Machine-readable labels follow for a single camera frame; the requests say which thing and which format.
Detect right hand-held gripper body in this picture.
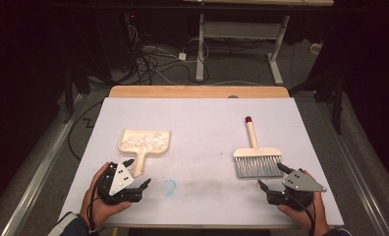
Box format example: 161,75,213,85
266,168,328,211

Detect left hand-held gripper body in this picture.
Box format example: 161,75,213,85
96,161,143,207

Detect cream dustpan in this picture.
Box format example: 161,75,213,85
117,128,172,178

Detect pile of white paper scraps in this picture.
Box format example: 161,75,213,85
121,131,169,155

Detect cream brush with red tip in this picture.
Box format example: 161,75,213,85
233,115,284,179

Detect person's left hand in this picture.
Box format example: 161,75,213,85
79,161,133,229

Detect person's right hand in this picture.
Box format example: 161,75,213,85
276,169,332,236

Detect white table mat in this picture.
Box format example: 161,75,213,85
58,96,345,227

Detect black stand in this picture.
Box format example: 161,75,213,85
63,65,92,125
289,70,346,136

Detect wooden table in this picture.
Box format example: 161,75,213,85
98,85,306,236

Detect white box on floor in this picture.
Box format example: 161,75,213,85
308,42,324,55

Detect right hand-held gripper cable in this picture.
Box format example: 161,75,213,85
289,193,316,236

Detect hand-held gripper cable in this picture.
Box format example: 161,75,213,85
87,173,101,234
289,193,316,236

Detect left hand-held gripper cable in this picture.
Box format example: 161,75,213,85
87,173,101,234

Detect metal floor rail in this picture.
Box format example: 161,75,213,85
313,97,389,236
0,94,88,236

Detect black floor cable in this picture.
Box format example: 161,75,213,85
67,99,105,161

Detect tangle of floor cables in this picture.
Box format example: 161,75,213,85
123,23,213,87

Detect white desk frame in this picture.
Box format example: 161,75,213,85
182,0,335,87

